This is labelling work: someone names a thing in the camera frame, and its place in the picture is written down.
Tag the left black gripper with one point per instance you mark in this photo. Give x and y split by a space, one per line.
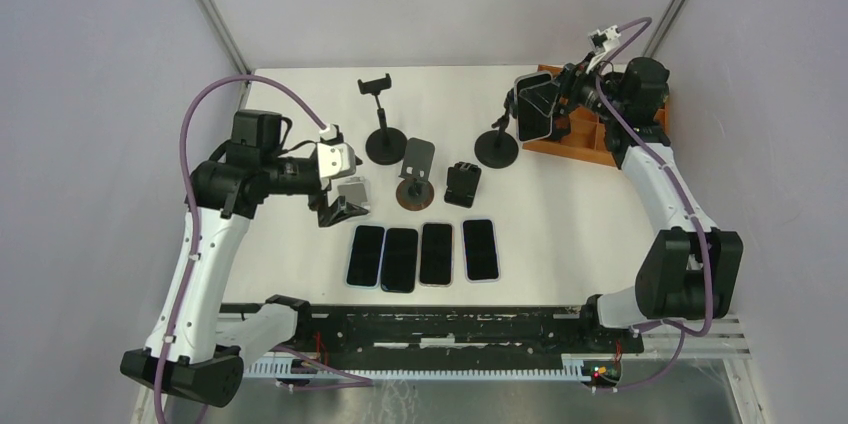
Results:
337 211

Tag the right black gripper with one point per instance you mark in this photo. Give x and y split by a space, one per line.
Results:
573 80

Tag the silver folding phone stand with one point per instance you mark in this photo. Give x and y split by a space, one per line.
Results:
356 191

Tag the light blue smartphone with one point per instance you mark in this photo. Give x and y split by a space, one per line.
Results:
365 256

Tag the black round-base stand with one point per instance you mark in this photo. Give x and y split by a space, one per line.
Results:
415 192

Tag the black phone stand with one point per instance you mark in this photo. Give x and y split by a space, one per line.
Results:
386 145
497 149

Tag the black smartphone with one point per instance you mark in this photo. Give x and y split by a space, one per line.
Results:
399 260

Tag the black folding stand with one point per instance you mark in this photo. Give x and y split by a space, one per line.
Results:
462 184

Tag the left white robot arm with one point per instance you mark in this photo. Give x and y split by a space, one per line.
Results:
185 356

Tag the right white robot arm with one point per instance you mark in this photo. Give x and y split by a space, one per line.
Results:
688 276

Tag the orange wooden divided tray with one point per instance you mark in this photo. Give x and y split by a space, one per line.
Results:
583 136

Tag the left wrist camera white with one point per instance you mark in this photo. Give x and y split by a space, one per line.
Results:
335 158

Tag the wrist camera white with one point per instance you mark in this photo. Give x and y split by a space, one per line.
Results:
335 158
603 43

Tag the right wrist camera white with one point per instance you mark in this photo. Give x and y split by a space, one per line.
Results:
603 43

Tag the white slotted cable duct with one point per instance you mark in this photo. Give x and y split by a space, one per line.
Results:
282 366

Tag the aluminium frame rail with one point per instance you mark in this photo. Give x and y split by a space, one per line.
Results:
725 340

